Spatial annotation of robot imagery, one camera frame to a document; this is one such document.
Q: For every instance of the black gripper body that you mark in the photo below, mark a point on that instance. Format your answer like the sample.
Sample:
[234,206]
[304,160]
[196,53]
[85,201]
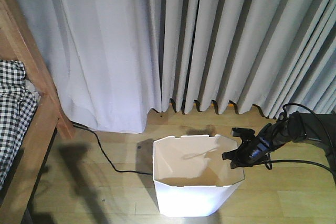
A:
[251,151]

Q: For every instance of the white plastic trash bin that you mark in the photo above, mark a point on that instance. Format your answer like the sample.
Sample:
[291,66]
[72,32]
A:
[190,177]

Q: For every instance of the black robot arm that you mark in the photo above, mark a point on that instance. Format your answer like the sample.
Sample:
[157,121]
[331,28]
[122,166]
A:
[318,130]

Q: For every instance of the white pleated curtain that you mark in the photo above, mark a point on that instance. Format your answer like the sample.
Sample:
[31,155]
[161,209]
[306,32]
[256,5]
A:
[114,60]

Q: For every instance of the black white checkered bedding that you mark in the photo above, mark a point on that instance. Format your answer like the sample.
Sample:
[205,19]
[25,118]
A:
[18,106]

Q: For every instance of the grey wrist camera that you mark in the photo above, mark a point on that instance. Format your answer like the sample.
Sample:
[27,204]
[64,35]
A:
[244,133]

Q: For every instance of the wooden bed frame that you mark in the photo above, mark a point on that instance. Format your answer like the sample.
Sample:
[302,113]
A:
[17,43]

